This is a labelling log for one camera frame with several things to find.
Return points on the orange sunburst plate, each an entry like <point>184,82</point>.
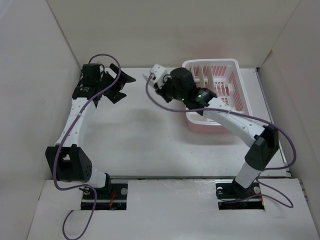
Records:
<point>202,77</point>
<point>195,74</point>

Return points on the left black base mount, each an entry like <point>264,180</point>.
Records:
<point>112,199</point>

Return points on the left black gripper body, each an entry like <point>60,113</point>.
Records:
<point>106,80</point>

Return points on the green red ring plate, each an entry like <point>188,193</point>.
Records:
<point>146,77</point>

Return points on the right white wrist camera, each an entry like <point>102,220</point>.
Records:
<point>158,73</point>

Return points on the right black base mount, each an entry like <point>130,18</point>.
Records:
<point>233,197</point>

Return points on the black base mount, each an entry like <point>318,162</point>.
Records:
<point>233,197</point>
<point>112,199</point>

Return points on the green quatrefoil plate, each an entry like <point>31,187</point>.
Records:
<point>210,79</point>

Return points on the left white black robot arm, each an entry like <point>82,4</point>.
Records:
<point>66,159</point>

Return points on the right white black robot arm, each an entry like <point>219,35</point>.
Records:
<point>262,140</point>

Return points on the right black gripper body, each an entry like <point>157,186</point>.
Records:
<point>169,92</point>

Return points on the pink white dish rack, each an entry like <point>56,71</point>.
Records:
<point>229,87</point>

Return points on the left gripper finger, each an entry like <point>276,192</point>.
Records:
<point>116,97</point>
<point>123,78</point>

